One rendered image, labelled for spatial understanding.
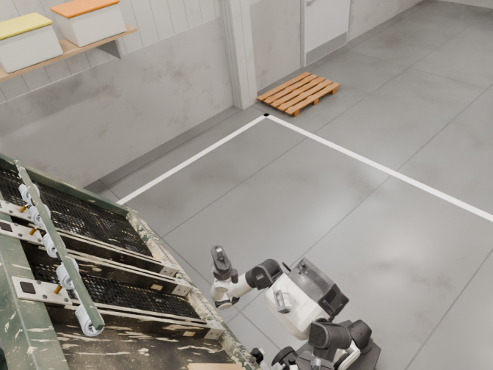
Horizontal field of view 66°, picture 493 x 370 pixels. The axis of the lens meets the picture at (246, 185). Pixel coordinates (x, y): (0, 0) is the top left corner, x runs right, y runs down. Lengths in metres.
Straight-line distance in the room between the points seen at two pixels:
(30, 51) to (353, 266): 3.26
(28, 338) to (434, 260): 3.26
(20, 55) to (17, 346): 2.72
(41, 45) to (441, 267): 3.85
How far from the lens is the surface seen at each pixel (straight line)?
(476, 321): 3.59
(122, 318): 1.72
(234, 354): 2.22
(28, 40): 3.67
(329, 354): 1.77
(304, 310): 1.79
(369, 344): 3.06
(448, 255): 3.92
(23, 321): 1.35
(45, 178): 2.70
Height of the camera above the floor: 2.90
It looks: 41 degrees down
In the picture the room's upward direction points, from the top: 7 degrees counter-clockwise
